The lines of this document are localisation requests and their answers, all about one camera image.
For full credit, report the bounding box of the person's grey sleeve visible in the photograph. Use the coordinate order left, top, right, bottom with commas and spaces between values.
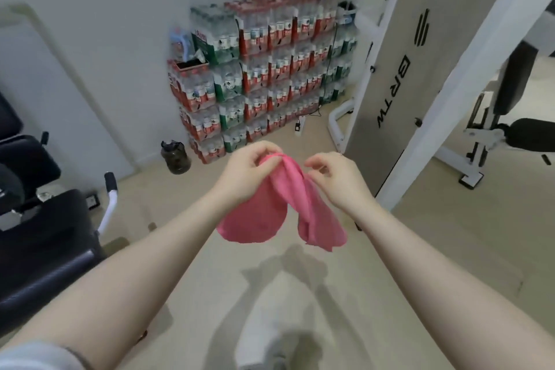
0, 341, 95, 370

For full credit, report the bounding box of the white tower gym machine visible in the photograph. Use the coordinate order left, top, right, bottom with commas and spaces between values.
327, 0, 555, 212

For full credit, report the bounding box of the person's right forearm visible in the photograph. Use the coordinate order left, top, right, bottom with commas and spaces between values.
349, 200, 555, 370

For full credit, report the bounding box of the white black padded gym machine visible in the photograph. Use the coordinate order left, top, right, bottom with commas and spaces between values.
433, 14, 555, 191

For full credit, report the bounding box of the person's left hand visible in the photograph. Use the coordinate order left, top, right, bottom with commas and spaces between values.
214, 139, 285, 212

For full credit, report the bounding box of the person's right hand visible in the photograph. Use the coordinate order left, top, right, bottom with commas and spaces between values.
303, 151, 378, 214

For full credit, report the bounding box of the blue lidded water jug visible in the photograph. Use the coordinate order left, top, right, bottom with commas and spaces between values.
169, 26, 195, 64

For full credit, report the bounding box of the black weight bench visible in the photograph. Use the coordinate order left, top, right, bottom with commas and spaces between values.
0, 90, 119, 338

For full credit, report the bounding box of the pink towel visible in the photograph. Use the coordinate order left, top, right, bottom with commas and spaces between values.
216, 153, 349, 252

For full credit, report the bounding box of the dark water jug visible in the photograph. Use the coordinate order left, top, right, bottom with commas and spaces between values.
160, 139, 193, 175

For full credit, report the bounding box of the person's left forearm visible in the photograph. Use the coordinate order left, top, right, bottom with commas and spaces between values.
0, 190, 237, 366

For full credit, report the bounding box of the stack of bottled water packs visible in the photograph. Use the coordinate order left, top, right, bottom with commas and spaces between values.
166, 0, 361, 165

